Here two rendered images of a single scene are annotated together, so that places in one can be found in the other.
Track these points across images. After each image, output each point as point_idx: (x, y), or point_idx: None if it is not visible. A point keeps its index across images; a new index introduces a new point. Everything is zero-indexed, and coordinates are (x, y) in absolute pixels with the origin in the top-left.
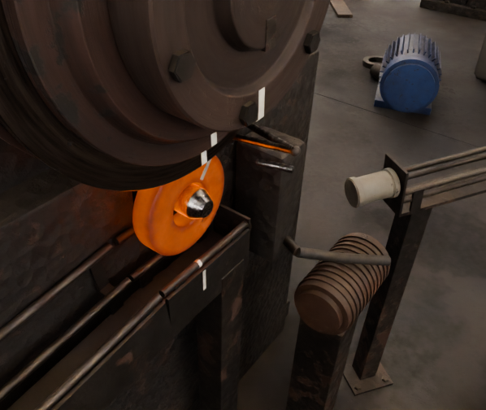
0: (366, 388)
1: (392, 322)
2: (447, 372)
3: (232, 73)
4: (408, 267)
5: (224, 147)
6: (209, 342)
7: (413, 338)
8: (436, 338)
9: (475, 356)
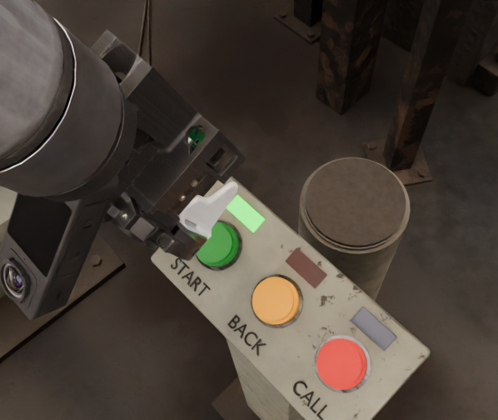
0: (370, 157)
1: (408, 100)
2: (391, 266)
3: None
4: (432, 12)
5: None
6: None
7: (454, 243)
8: (455, 277)
9: (419, 321)
